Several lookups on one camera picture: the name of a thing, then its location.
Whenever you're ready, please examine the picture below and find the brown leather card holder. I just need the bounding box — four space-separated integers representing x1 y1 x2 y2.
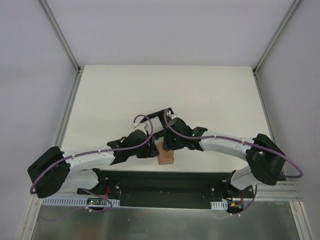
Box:
156 143 175 165

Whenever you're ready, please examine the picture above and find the black card dispenser box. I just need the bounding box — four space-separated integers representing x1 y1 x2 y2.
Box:
139 109 166 135

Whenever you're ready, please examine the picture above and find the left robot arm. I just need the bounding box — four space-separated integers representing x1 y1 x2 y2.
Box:
27 129 164 199

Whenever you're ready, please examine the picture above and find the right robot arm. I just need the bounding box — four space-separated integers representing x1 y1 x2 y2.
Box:
163 115 287 198

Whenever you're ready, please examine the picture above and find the white cards stack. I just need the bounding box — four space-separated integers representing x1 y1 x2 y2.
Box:
146 117 164 133

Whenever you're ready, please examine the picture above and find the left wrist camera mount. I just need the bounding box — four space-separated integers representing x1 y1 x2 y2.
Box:
132 122 148 133

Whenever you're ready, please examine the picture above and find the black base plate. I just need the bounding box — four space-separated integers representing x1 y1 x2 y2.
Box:
87 168 254 209

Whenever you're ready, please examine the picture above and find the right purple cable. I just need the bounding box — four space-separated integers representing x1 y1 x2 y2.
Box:
162 108 304 216

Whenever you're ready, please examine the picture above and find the purple cable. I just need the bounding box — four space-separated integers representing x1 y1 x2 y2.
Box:
162 108 304 216
29 114 155 195

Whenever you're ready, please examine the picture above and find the right white cable duct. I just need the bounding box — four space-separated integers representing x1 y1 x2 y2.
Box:
210 201 228 211

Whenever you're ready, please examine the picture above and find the white cable duct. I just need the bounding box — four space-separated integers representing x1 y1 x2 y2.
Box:
210 201 228 211
42 196 120 208

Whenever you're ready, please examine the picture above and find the left white cable duct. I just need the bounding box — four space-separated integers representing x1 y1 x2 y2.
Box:
42 196 120 208

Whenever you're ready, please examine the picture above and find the aluminium rail right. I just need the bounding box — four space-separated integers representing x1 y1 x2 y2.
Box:
256 181 302 202

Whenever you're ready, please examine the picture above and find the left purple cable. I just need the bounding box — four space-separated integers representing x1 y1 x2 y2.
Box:
29 114 155 195

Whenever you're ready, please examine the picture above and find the right aluminium frame post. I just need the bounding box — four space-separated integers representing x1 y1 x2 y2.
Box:
252 0 304 76

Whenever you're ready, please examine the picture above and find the aluminium frame post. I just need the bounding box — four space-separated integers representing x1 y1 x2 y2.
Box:
252 0 304 76
38 0 82 74

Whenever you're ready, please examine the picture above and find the left aluminium frame post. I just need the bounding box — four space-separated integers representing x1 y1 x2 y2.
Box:
38 0 82 74

